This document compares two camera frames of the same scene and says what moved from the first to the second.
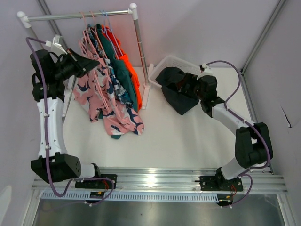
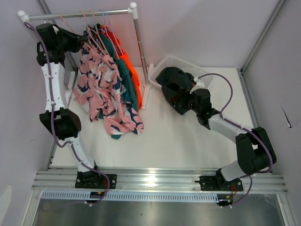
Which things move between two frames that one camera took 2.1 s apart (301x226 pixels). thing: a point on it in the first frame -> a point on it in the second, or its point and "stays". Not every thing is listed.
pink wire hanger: x=90 y=48 -> x=67 y=24
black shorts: x=179 y=89 stays
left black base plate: x=98 y=184 stays
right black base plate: x=215 y=183 stays
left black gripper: x=81 y=63 -> x=77 y=41
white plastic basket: x=174 y=61 stays
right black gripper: x=189 y=79 -> x=183 y=93
